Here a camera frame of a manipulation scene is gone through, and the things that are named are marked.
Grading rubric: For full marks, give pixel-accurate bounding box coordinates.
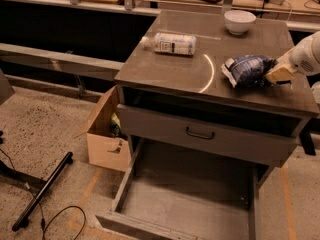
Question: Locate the blue chip bag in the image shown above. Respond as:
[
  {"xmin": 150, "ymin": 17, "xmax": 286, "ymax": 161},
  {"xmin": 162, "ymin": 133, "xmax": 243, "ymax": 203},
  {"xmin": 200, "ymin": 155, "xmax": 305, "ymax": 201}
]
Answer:
[{"xmin": 221, "ymin": 55, "xmax": 277, "ymax": 88}]

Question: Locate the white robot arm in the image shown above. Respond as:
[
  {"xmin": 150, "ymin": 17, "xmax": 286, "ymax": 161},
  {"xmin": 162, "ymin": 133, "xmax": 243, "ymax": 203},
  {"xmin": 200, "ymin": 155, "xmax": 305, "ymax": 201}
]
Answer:
[{"xmin": 265, "ymin": 31, "xmax": 320, "ymax": 84}]

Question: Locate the grey drawer cabinet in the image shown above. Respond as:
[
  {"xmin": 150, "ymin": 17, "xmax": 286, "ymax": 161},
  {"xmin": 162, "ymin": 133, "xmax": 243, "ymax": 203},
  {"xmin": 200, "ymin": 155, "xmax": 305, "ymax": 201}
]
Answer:
[{"xmin": 114, "ymin": 9, "xmax": 320, "ymax": 185}]

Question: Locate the grey open lower drawer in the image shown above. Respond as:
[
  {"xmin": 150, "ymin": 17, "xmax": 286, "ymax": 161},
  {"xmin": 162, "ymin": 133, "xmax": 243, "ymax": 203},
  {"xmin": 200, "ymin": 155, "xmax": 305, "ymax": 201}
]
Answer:
[{"xmin": 97, "ymin": 139, "xmax": 261, "ymax": 240}]

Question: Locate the white ceramic bowl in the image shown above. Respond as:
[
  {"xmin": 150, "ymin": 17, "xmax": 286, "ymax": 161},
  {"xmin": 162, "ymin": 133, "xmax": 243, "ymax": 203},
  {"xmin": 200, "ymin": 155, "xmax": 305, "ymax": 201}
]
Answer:
[{"xmin": 224, "ymin": 10, "xmax": 256, "ymax": 35}]

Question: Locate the clear plastic bottle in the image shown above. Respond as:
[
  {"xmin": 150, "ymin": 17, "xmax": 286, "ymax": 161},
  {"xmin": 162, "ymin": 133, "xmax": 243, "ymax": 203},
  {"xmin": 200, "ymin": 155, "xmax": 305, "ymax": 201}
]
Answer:
[{"xmin": 140, "ymin": 32, "xmax": 197, "ymax": 56}]

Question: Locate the green item in box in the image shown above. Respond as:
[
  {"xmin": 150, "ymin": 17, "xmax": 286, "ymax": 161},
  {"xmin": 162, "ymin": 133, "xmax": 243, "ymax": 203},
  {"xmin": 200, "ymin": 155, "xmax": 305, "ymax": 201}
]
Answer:
[{"xmin": 110, "ymin": 113, "xmax": 122, "ymax": 137}]

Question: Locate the cardboard box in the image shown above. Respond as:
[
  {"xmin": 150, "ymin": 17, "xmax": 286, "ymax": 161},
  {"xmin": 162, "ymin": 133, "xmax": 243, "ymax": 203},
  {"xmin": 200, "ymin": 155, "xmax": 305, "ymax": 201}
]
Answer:
[{"xmin": 73, "ymin": 87, "xmax": 131, "ymax": 171}]

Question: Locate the black metal stand leg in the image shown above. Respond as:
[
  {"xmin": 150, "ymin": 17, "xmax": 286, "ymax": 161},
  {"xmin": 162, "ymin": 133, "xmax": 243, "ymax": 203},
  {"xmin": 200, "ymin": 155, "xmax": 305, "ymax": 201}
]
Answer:
[{"xmin": 12, "ymin": 152, "xmax": 73, "ymax": 232}]

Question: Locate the grey upper drawer with handle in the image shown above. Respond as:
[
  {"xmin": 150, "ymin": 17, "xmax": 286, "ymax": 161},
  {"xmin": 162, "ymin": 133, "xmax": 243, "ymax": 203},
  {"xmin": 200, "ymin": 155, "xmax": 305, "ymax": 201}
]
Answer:
[{"xmin": 117, "ymin": 104, "xmax": 297, "ymax": 167}]

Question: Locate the grey metal rail frame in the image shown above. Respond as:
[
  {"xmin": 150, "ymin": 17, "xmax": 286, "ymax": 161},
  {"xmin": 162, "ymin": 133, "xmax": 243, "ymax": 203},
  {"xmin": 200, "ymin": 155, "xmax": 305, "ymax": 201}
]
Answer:
[{"xmin": 0, "ymin": 43, "xmax": 123, "ymax": 81}]

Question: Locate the black floor cable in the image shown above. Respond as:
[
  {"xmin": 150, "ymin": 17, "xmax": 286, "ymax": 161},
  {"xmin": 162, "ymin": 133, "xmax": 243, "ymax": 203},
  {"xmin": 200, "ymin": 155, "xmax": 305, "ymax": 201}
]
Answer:
[{"xmin": 0, "ymin": 147, "xmax": 87, "ymax": 240}]

